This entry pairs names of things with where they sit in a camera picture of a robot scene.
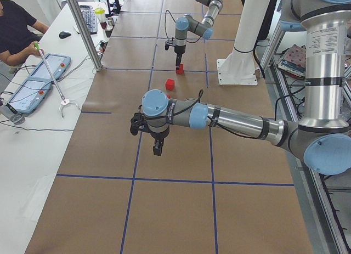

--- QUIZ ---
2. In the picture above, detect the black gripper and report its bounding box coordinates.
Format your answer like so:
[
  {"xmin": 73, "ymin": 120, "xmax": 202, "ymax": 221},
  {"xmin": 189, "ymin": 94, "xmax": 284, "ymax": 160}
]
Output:
[
  {"xmin": 149, "ymin": 126, "xmax": 169, "ymax": 156},
  {"xmin": 174, "ymin": 45, "xmax": 185, "ymax": 67}
]

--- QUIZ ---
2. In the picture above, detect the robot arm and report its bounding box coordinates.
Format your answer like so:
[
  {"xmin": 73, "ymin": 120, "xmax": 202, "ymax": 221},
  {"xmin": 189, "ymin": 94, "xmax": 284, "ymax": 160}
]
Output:
[
  {"xmin": 130, "ymin": 0, "xmax": 350, "ymax": 175},
  {"xmin": 173, "ymin": 0, "xmax": 223, "ymax": 70}
]

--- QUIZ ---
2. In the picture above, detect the yellow lid cup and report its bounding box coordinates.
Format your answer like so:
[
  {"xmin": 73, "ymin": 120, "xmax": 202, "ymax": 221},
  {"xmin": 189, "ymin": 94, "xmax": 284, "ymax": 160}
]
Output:
[{"xmin": 94, "ymin": 7, "xmax": 107, "ymax": 29}]

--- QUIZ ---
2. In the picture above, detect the black keyboard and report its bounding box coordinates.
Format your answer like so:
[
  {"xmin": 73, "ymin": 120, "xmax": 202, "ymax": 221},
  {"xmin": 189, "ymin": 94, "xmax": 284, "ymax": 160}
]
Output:
[{"xmin": 81, "ymin": 9, "xmax": 98, "ymax": 35}]

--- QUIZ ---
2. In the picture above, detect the reacher grabber stick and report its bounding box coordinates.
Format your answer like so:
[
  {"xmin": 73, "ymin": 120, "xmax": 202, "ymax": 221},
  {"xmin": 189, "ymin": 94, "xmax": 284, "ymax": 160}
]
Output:
[{"xmin": 34, "ymin": 42, "xmax": 81, "ymax": 118}]

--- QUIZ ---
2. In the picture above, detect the stack of patterned cloths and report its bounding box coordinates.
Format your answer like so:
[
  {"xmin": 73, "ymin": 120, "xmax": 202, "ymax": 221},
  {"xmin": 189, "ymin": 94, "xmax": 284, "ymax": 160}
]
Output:
[{"xmin": 278, "ymin": 44, "xmax": 306, "ymax": 78}]

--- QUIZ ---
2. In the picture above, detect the black computer mouse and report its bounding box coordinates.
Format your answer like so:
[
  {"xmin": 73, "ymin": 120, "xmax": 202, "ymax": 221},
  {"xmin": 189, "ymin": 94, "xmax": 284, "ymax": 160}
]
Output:
[{"xmin": 59, "ymin": 31, "xmax": 71, "ymax": 39}]

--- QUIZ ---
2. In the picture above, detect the upper teach pendant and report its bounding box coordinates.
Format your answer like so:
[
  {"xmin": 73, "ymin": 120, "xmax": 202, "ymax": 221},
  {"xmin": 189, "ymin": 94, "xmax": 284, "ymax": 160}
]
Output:
[{"xmin": 29, "ymin": 54, "xmax": 71, "ymax": 81}]

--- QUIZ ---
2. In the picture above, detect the teach pendant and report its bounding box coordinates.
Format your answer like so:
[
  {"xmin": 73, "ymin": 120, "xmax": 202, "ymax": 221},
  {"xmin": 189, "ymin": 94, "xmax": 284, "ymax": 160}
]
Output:
[
  {"xmin": 8, "ymin": 78, "xmax": 52, "ymax": 114},
  {"xmin": 29, "ymin": 54, "xmax": 71, "ymax": 81}
]

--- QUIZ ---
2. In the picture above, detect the lower teach pendant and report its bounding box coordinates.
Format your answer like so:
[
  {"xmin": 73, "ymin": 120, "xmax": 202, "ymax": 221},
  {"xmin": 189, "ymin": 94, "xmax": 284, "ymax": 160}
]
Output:
[{"xmin": 8, "ymin": 78, "xmax": 52, "ymax": 114}]

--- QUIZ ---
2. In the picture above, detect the person in black shirt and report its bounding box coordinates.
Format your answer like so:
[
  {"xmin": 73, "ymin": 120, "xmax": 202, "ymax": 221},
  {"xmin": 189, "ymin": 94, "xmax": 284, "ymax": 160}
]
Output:
[{"xmin": 1, "ymin": 0, "xmax": 49, "ymax": 66}]

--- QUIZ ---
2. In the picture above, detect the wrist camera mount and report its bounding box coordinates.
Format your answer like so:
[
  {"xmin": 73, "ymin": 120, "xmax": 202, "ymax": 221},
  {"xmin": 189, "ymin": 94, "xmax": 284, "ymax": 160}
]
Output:
[
  {"xmin": 165, "ymin": 37, "xmax": 176, "ymax": 50},
  {"xmin": 130, "ymin": 112, "xmax": 150, "ymax": 136}
]

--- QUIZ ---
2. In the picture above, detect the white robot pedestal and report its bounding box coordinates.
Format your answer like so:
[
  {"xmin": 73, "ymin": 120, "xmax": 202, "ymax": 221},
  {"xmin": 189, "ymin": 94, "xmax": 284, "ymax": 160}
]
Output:
[{"xmin": 217, "ymin": 0, "xmax": 271, "ymax": 86}]

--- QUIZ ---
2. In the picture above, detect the aluminium frame post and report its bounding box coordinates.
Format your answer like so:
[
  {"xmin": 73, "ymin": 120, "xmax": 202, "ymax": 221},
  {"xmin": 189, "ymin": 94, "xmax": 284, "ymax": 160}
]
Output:
[{"xmin": 66, "ymin": 0, "xmax": 103, "ymax": 71}]

